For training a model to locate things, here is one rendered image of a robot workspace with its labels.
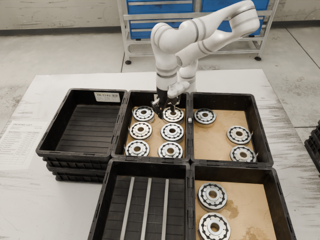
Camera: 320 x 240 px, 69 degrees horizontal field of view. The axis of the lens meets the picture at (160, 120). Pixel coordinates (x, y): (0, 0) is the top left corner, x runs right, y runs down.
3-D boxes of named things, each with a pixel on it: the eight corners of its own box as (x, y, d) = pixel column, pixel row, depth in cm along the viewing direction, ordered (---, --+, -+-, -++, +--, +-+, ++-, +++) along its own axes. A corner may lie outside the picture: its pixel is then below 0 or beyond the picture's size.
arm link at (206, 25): (193, 9, 68) (203, 36, 69) (257, -6, 78) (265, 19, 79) (179, 22, 77) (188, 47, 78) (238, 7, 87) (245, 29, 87)
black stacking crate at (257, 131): (264, 182, 91) (274, 166, 83) (188, 177, 94) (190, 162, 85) (246, 112, 118) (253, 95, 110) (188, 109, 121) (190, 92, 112)
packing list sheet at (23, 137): (9, 121, 134) (8, 120, 133) (49, 120, 133) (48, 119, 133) (-21, 171, 111) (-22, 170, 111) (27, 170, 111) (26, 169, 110)
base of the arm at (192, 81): (180, 92, 145) (178, 69, 132) (195, 91, 144) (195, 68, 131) (180, 102, 139) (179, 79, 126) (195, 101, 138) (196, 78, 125)
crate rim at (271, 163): (273, 170, 84) (275, 166, 82) (189, 165, 86) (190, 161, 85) (252, 97, 111) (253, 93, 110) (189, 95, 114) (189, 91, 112)
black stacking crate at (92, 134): (76, 105, 125) (70, 88, 117) (130, 107, 123) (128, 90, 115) (45, 169, 98) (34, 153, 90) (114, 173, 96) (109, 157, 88)
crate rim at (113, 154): (129, 93, 116) (128, 89, 114) (189, 95, 114) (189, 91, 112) (110, 161, 89) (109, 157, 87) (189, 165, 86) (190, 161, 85)
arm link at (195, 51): (197, 36, 97) (213, 27, 100) (169, 55, 122) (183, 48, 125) (207, 55, 98) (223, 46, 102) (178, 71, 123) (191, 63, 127)
